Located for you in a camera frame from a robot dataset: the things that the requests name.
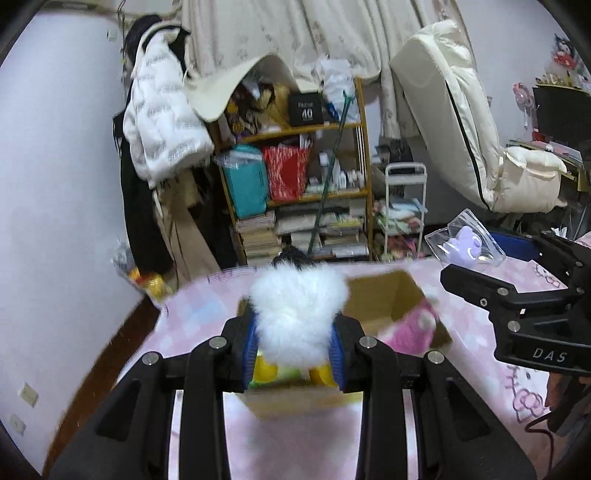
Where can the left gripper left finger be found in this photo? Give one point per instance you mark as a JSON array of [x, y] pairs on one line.
[[128, 436]]

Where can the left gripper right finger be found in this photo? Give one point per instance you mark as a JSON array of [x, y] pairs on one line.
[[458, 435]]

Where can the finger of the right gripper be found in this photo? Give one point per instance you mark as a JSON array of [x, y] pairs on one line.
[[565, 260], [502, 298]]

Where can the clear bag with purple item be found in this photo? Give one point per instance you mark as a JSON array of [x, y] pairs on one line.
[[466, 242]]

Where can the pink plush toy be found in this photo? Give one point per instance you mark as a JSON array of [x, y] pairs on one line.
[[413, 334]]

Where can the yellow plush toy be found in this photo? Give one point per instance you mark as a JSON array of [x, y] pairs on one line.
[[265, 373]]

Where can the white fluffy pompom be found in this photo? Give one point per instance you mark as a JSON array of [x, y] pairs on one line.
[[294, 309]]

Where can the person's right hand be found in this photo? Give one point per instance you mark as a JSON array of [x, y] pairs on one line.
[[562, 390]]

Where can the open cardboard box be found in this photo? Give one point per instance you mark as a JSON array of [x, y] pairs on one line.
[[377, 302]]

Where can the plastic bag on floor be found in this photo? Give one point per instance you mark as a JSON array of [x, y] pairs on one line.
[[150, 284]]

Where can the white rolling cart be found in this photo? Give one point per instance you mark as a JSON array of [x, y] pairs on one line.
[[400, 210]]

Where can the beige trench coat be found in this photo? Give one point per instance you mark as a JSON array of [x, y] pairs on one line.
[[191, 256]]

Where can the black hanging coat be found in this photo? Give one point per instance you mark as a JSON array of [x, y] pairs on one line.
[[148, 248]]

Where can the cream folded mattress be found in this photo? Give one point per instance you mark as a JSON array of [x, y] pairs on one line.
[[441, 86]]

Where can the wooden bookshelf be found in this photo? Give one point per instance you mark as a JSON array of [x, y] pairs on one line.
[[307, 182]]

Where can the stack of books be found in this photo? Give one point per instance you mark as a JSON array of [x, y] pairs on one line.
[[259, 239]]

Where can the red patterned gift bag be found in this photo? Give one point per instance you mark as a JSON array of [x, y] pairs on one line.
[[286, 168]]

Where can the green pole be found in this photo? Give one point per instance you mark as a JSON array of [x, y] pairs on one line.
[[348, 100]]

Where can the black box marked 40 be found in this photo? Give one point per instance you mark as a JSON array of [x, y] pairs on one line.
[[305, 109]]

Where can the teal shopping bag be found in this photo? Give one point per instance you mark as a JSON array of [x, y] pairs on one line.
[[245, 173]]

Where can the white puffer jacket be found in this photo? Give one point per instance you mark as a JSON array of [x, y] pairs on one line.
[[164, 133]]

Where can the cream mat on shelf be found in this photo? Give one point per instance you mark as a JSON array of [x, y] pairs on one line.
[[208, 96]]

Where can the floral curtain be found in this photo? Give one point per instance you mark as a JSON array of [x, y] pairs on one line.
[[368, 34]]

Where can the wall outlet lower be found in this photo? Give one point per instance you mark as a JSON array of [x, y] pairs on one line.
[[17, 424]]

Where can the wall outlet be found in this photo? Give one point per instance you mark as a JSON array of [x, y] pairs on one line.
[[17, 424], [28, 394]]

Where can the wall outlet upper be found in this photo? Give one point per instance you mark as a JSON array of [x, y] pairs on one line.
[[28, 394]]

